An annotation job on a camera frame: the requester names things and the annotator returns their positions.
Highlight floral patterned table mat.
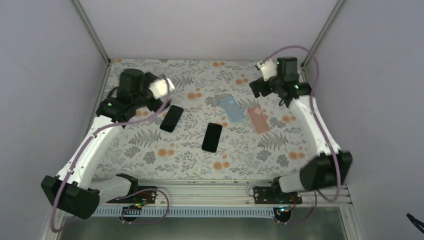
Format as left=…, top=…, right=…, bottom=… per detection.
left=94, top=58, right=313, bottom=180

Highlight black object at corner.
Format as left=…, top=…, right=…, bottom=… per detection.
left=406, top=213, right=424, bottom=234

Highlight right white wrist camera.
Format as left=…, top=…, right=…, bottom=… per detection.
left=255, top=59, right=277, bottom=82

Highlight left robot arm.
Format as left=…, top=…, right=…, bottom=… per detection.
left=41, top=68, right=175, bottom=219

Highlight black phone light-blue case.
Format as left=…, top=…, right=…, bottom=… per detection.
left=159, top=105, right=184, bottom=133

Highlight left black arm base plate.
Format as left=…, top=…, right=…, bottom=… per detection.
left=108, top=186, right=157, bottom=205

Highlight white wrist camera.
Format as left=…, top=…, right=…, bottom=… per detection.
left=255, top=59, right=277, bottom=82
left=148, top=77, right=175, bottom=99

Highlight aluminium rail frame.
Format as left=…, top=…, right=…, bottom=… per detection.
left=39, top=173, right=364, bottom=240

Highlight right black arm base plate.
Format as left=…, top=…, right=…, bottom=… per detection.
left=252, top=186, right=303, bottom=205

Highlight black smartphone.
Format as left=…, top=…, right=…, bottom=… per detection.
left=201, top=123, right=223, bottom=153

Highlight pink phone case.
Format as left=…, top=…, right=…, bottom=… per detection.
left=246, top=106, right=271, bottom=135

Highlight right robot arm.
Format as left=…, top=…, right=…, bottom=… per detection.
left=249, top=57, right=353, bottom=204

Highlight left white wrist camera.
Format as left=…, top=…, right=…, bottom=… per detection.
left=148, top=77, right=175, bottom=99

